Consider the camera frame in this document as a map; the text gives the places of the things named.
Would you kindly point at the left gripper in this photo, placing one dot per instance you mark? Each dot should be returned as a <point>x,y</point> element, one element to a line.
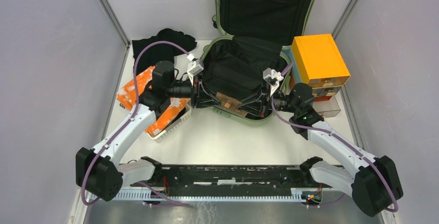
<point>194,95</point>

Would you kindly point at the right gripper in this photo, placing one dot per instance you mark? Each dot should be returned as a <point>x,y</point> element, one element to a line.
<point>258,104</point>

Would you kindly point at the white plastic basket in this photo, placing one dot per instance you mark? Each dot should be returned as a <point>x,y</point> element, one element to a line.
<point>156,124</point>

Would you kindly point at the orange blue box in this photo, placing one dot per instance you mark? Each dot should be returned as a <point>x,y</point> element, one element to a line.
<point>317,59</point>

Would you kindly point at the green hard-shell suitcase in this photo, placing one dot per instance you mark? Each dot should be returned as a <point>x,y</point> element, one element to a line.
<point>254,36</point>

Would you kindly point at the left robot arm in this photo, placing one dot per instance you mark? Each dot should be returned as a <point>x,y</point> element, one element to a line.
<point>99,173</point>

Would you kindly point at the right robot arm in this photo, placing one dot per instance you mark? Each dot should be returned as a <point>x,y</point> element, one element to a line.
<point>372,182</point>

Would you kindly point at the black cloth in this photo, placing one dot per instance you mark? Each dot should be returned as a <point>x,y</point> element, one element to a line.
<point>161,52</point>

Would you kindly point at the gold knob yellow drawer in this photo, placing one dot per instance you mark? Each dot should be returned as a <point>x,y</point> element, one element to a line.
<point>328,84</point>

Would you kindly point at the gold knob blue drawer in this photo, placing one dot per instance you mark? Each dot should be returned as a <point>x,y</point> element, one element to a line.
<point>330,94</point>

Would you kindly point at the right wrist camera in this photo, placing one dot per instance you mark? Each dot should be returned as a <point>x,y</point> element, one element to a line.
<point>273,78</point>

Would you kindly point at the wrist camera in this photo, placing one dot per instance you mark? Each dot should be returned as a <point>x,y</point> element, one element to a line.
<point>194,67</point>
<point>273,78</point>

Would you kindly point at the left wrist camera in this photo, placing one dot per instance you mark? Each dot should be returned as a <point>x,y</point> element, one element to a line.
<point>194,67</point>

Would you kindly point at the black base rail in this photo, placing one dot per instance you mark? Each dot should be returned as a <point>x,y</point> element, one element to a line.
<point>211,183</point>

